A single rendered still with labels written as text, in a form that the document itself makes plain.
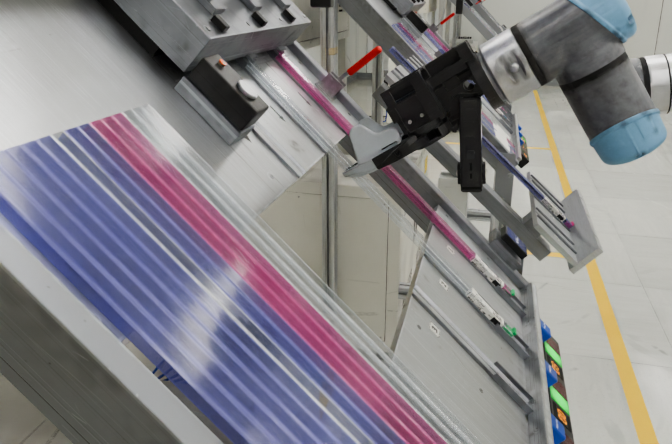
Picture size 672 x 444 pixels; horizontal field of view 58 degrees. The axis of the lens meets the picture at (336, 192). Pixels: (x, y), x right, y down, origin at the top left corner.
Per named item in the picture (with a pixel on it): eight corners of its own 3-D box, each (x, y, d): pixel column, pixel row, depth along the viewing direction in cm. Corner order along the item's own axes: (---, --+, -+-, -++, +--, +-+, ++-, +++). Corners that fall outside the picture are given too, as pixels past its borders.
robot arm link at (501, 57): (539, 81, 72) (543, 91, 65) (504, 100, 74) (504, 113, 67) (508, 26, 71) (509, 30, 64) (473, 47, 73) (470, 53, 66)
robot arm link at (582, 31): (650, 41, 61) (610, -34, 60) (547, 97, 65) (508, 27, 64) (635, 37, 68) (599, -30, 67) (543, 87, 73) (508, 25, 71)
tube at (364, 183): (507, 334, 80) (514, 330, 80) (507, 340, 79) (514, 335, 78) (238, 55, 78) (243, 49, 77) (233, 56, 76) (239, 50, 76)
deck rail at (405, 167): (501, 305, 101) (531, 284, 98) (501, 311, 99) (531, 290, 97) (198, -8, 98) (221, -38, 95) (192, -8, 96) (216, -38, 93)
